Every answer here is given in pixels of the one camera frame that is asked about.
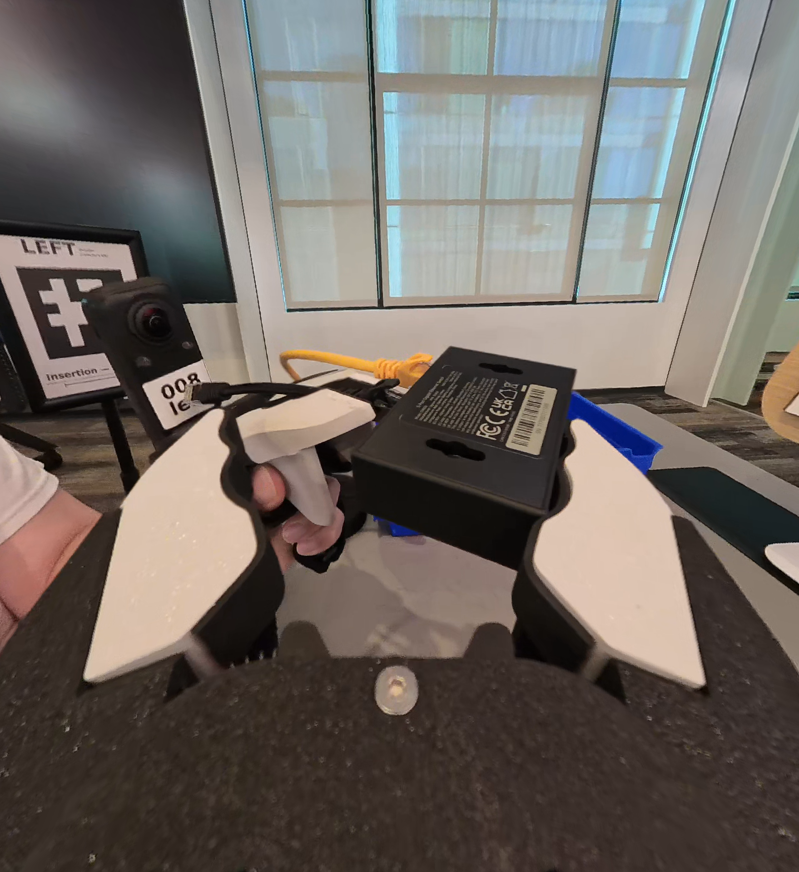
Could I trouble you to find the yellow ethernet cable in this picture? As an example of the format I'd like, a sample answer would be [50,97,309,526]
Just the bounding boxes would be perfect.
[280,349,436,389]

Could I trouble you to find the black network switch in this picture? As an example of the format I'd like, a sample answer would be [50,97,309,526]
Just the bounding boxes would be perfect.
[353,347,577,570]

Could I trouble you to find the blue plastic bin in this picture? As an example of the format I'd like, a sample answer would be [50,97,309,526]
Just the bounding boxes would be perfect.
[372,393,663,539]

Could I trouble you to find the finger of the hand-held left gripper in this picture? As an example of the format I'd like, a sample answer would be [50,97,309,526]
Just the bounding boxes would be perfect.
[236,389,376,530]

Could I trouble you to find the person's left forearm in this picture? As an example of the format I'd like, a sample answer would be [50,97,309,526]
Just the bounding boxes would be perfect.
[0,488,103,621]

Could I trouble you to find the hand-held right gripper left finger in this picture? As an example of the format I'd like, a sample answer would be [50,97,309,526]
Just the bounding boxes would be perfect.
[84,409,287,685]

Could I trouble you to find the framed black-white marker sign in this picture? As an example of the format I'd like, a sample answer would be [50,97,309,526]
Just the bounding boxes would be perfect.
[0,216,149,412]

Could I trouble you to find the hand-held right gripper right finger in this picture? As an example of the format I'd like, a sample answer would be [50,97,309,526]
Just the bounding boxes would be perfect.
[513,420,708,689]

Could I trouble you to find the person's left hand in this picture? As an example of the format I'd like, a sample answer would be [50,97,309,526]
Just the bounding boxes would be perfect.
[250,461,362,573]

